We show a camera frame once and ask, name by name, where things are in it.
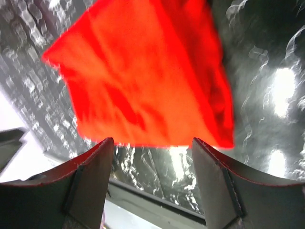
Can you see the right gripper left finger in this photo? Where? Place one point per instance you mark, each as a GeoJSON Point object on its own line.
{"type": "Point", "coordinates": [69, 196]}

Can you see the red t-shirt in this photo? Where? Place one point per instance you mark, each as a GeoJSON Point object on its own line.
{"type": "Point", "coordinates": [146, 73]}

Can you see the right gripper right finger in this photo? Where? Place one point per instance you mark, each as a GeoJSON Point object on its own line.
{"type": "Point", "coordinates": [236, 196]}

